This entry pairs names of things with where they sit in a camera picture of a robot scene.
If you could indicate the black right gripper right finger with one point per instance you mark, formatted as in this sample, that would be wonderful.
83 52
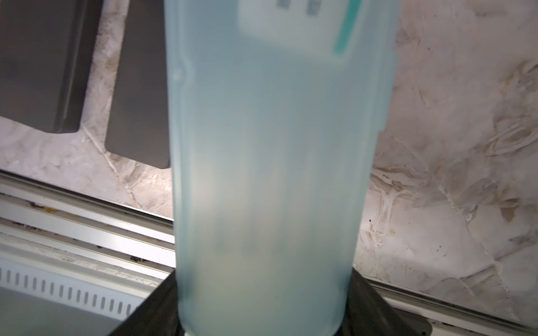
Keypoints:
367 313

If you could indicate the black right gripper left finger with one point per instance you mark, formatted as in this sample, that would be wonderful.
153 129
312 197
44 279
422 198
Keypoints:
157 315

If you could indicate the black pencil case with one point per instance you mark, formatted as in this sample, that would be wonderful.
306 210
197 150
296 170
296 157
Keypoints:
138 119
46 56

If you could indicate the translucent blue pencil case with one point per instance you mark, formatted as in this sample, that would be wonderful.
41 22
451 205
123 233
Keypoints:
274 109

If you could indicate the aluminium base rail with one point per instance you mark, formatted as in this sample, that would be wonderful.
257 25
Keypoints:
73 264

